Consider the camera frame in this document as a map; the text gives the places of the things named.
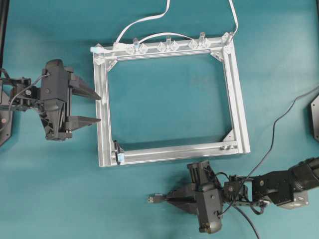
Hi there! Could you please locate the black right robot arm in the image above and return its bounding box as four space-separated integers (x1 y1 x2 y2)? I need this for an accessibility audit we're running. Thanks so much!
163 158 319 215

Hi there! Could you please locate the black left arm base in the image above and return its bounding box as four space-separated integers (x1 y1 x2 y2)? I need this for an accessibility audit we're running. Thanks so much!
0 110 13 146

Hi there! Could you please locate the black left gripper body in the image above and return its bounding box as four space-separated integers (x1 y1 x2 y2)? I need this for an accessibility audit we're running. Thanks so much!
38 67 73 141

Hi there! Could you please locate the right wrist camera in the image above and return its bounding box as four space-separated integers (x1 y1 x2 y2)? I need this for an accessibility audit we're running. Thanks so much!
195 189 223 234

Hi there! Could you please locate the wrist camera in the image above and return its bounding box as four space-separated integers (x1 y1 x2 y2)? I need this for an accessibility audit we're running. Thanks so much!
195 189 223 234
40 59 70 102

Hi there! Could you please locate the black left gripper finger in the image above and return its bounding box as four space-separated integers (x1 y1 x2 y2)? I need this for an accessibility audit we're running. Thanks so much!
65 116 101 131
67 72 101 101

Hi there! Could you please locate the clear standoff post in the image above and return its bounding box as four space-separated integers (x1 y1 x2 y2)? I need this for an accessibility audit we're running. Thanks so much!
165 35 171 51
198 32 205 48
133 37 139 53

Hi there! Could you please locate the white flat cable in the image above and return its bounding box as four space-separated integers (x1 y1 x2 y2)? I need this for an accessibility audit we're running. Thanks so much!
113 0 240 48

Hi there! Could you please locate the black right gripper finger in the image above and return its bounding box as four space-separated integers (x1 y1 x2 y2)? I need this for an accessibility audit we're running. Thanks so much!
165 185 195 201
168 201 198 216

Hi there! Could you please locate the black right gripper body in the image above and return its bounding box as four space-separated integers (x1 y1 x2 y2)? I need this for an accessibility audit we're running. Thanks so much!
187 160 223 202

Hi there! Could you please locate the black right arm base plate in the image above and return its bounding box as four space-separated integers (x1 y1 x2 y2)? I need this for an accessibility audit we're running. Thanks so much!
310 95 319 142

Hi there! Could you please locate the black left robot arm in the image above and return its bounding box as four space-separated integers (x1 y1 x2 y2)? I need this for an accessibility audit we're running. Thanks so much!
0 60 101 143

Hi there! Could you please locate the aluminium extrusion frame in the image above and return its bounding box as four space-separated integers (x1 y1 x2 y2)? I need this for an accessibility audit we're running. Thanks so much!
90 32 250 167

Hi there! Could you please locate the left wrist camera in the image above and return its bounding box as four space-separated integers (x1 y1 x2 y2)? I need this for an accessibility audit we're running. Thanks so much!
40 59 70 102

